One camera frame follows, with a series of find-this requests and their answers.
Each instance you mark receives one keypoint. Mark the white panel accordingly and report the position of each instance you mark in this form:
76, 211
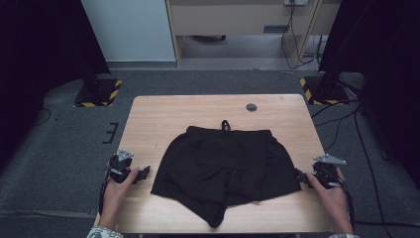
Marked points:
128, 29

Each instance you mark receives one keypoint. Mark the person's right hand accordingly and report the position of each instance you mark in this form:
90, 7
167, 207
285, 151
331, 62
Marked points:
333, 198

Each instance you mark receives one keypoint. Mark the striped black stand base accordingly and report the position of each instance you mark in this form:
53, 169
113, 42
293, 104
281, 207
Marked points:
99, 94
325, 91

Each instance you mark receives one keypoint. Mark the light wooden desk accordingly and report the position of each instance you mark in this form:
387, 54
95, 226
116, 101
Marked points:
231, 18

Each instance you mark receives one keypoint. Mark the person's left hand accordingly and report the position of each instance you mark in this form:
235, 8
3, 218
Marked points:
115, 196

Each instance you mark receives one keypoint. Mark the round grey table grommet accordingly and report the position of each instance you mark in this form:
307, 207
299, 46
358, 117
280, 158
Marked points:
251, 107

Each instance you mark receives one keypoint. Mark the black pants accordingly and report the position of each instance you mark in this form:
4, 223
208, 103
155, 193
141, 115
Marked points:
224, 165

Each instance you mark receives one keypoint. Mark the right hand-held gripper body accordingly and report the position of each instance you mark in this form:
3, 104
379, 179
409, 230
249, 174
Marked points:
327, 173

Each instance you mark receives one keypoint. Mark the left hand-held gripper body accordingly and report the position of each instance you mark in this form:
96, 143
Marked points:
119, 167

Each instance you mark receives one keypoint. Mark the white power strip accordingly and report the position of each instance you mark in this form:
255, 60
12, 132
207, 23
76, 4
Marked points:
296, 2

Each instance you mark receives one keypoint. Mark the black curtain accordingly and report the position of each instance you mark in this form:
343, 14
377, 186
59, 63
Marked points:
386, 49
39, 49

